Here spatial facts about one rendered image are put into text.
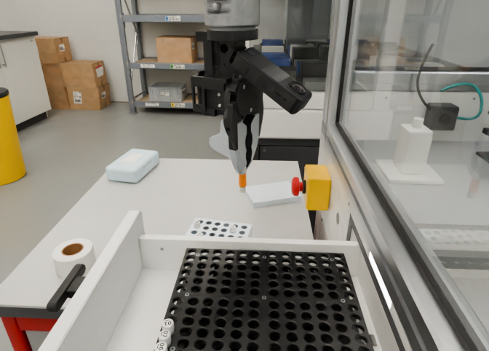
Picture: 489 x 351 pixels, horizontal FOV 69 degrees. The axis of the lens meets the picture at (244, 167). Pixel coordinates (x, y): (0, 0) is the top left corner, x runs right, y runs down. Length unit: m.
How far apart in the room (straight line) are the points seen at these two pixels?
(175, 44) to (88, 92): 1.28
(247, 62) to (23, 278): 0.56
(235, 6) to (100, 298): 0.39
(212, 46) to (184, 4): 4.09
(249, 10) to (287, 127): 0.73
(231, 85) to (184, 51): 3.72
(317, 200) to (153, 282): 0.34
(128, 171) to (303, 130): 0.57
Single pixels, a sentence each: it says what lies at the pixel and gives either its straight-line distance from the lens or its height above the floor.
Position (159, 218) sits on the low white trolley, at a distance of 0.86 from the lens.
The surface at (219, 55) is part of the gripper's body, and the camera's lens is 0.52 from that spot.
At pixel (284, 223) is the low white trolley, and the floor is 0.76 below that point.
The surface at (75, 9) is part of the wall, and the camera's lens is 5.14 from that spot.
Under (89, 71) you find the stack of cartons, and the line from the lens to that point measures 4.73.
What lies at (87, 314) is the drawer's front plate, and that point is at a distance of 0.45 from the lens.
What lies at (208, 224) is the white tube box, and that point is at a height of 0.80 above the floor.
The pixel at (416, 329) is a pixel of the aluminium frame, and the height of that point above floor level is 0.96.
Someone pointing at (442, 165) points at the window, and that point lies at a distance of 0.34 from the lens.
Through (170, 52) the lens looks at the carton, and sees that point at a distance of 4.25.
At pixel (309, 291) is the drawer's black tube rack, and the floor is 0.90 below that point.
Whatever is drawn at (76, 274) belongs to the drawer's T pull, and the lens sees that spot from 0.50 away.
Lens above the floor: 1.22
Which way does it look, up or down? 25 degrees down
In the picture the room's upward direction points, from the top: straight up
